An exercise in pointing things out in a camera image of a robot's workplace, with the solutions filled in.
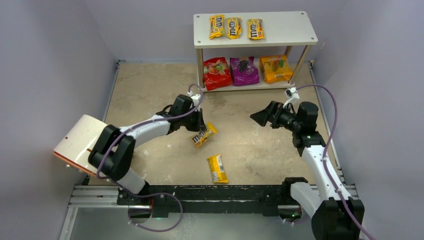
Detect yellow M&M bag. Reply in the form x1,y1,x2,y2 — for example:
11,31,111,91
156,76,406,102
190,122,217,148
209,14,225,40

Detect purple candy bag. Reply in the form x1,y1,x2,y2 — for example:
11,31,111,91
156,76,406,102
229,56,260,87

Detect orange candy bag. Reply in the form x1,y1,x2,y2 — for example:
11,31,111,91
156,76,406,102
259,54,293,84

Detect yellow candy bag front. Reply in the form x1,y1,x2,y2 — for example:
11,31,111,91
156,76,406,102
207,154,229,184

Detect yellow candy bag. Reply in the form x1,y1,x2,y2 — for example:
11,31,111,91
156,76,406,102
207,154,229,184
226,17,242,40

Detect red candy bag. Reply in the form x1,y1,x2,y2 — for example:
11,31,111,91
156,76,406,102
202,57,233,91

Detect yellow candy bag back-side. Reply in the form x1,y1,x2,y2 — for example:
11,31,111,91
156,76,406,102
247,18,265,40

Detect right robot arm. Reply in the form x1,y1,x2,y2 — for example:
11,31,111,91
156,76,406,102
250,101,365,240

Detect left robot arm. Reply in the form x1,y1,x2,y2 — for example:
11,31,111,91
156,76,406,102
88,92,206,195

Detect white two-tier shelf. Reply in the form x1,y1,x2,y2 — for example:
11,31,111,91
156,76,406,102
193,11,318,92

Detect white cylindrical container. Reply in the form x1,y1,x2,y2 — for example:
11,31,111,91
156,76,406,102
53,114,107,177

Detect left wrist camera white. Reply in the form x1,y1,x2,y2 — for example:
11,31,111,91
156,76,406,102
187,91,203,112

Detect black base frame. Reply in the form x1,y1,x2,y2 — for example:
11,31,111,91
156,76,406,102
117,184,303,221

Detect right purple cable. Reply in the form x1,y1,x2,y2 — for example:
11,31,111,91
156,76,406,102
283,84,377,240

